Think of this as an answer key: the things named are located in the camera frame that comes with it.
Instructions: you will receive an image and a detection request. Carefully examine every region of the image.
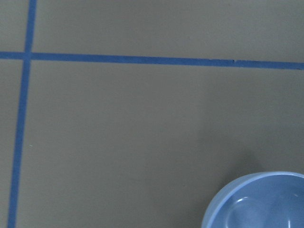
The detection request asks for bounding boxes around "blue bowl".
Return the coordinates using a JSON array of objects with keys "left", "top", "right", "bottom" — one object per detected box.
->
[{"left": 201, "top": 171, "right": 304, "bottom": 228}]

